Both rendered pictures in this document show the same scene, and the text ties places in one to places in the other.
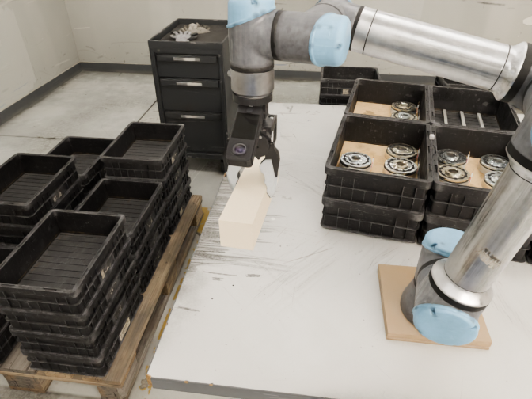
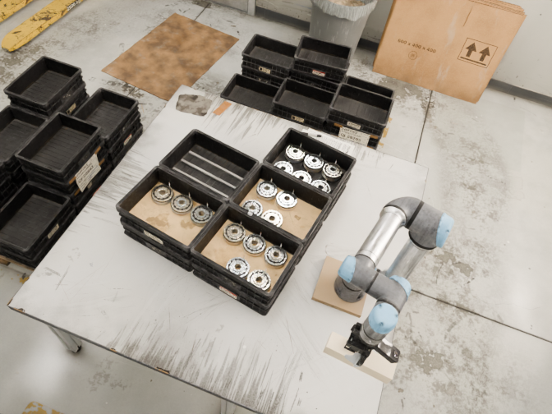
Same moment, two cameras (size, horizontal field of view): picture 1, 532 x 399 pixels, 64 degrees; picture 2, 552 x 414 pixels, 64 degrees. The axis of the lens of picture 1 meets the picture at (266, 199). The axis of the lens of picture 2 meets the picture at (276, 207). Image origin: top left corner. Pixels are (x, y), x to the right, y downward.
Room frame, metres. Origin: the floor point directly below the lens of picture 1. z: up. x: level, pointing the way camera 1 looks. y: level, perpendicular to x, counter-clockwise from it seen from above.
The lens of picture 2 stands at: (1.04, 0.59, 2.59)
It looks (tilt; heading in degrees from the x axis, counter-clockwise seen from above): 54 degrees down; 274
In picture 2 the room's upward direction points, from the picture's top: 11 degrees clockwise
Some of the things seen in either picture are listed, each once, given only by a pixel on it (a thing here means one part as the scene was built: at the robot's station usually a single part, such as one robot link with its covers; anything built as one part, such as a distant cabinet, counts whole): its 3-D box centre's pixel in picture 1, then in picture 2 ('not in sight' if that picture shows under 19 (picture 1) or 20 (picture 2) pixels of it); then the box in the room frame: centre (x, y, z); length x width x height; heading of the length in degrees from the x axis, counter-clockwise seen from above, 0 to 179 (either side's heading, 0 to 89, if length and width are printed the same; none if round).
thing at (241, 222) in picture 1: (252, 197); (359, 357); (0.70, 0.03, 1.07); 0.24 x 0.06 x 0.06; 168
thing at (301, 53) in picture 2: not in sight; (318, 77); (1.12, -2.33, 0.37); 0.42 x 0.34 x 0.46; 173
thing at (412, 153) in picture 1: (401, 150); (234, 232); (1.28, -0.46, 0.86); 0.10 x 0.10 x 0.01
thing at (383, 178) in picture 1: (381, 146); (247, 248); (1.20, -0.37, 0.92); 0.40 x 0.30 x 0.02; 163
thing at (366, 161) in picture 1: (355, 159); (237, 267); (1.22, -0.30, 0.86); 0.10 x 0.10 x 0.01
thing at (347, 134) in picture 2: not in sight; (353, 138); (0.77, -1.72, 0.41); 0.31 x 0.02 x 0.16; 173
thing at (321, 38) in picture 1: (314, 36); (388, 292); (0.70, -0.08, 1.38); 0.11 x 0.11 x 0.08; 70
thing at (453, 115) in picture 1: (466, 122); (209, 171); (1.49, -0.77, 0.87); 0.40 x 0.30 x 0.11; 163
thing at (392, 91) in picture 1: (386, 112); (172, 212); (1.58, -0.48, 0.87); 0.40 x 0.30 x 0.11; 163
